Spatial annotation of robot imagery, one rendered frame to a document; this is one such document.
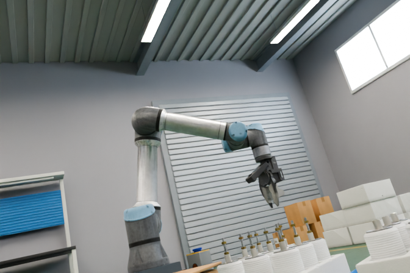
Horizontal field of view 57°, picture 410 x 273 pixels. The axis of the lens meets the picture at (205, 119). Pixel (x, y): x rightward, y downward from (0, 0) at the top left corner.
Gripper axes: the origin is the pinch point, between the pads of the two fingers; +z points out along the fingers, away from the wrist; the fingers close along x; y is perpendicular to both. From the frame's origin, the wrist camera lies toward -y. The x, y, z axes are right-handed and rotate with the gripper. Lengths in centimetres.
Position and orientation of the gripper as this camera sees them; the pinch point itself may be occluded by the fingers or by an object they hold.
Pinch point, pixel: (273, 204)
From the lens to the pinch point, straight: 163.5
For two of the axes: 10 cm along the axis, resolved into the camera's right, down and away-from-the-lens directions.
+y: 8.6, -0.5, 5.1
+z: 2.3, 9.2, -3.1
